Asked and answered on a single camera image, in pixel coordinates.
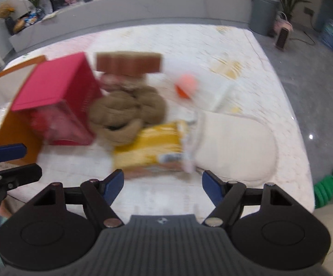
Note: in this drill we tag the white lace bedspread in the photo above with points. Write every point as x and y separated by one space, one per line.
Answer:
183 43

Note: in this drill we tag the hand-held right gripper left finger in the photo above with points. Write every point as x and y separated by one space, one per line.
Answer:
113 187

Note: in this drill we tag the orange crochet tangerine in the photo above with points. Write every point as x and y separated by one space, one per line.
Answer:
186 84

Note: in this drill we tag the red storage box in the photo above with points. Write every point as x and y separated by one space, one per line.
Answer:
57 80

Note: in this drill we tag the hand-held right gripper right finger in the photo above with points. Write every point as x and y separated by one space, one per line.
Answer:
212 187

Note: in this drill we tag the clear plastic bag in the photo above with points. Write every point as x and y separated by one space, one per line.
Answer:
212 89

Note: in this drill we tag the pink woven basket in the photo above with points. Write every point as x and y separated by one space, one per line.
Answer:
281 21

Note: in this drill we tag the blue snack packet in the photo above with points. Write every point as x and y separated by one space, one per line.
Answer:
31 19

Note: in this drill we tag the grey trash bin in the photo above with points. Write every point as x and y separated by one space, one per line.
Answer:
264 14

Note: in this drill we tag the grey tv cabinet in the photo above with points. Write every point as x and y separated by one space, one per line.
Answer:
140 8

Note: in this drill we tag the vase with yellow flowers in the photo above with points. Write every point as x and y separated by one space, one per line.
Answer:
8 23

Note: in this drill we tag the brown knitted toy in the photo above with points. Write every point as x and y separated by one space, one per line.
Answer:
117 109

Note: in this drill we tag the blue water bottle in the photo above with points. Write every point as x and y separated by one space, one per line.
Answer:
331 34

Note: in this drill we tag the pink space heater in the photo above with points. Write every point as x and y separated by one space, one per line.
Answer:
283 37

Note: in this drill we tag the orange cardboard box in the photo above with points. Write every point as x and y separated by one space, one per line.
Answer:
18 136

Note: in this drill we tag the bagged bread loaf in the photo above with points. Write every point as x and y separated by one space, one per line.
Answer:
19 26

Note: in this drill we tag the yellow snack packet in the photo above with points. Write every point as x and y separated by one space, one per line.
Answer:
152 143

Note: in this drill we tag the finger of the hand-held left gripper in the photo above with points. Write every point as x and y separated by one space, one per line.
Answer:
5 152
16 174

